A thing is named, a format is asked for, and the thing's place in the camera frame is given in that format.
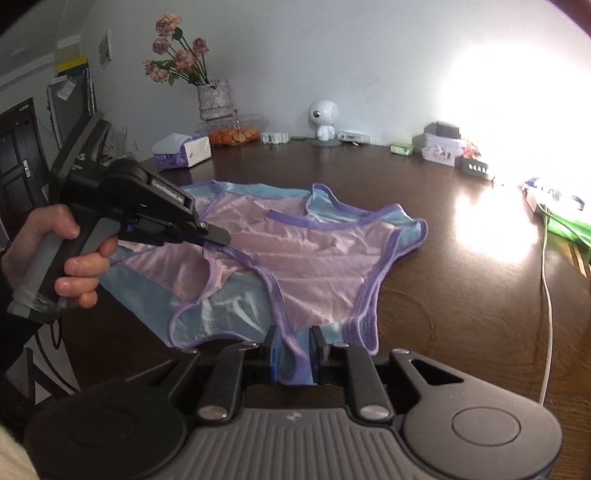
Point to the white printed bag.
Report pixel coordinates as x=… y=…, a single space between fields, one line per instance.
x=44 y=364

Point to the dark door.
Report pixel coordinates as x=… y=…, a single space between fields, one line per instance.
x=18 y=152

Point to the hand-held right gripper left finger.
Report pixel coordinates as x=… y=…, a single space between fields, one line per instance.
x=274 y=362

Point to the green tissue pack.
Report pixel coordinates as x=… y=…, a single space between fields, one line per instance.
x=401 y=148

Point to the pink and blue tank top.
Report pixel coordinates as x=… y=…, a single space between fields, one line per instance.
x=300 y=258

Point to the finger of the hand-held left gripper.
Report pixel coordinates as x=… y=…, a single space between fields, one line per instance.
x=203 y=234

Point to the green plastic bag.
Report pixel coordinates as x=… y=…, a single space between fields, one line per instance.
x=568 y=230

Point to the white patterned vase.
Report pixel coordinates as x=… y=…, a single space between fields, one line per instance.
x=214 y=101

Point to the red packet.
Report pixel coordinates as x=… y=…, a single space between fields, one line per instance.
x=472 y=151

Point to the clear plastic box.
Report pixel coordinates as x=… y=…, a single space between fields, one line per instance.
x=353 y=137

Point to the pink dried flower bouquet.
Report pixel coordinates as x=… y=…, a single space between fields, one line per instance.
x=184 y=57

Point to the dark green box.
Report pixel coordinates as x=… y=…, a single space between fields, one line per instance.
x=475 y=169

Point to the white dried twigs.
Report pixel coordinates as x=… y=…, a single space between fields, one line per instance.
x=117 y=143

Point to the person's left hand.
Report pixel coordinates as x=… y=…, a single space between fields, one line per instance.
x=81 y=267

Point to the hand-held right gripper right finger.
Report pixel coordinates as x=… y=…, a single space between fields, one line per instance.
x=316 y=359

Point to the white printed tin box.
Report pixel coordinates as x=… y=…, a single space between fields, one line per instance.
x=441 y=151

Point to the purple tissue box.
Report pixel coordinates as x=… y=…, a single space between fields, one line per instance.
x=182 y=152

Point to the clear container of orange snacks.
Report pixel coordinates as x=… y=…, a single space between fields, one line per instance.
x=233 y=134

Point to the white robot-shaped camera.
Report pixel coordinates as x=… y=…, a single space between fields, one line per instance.
x=323 y=113

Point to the wall paper sheet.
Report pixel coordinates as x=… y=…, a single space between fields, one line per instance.
x=105 y=48

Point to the small black box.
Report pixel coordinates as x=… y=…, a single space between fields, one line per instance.
x=445 y=129

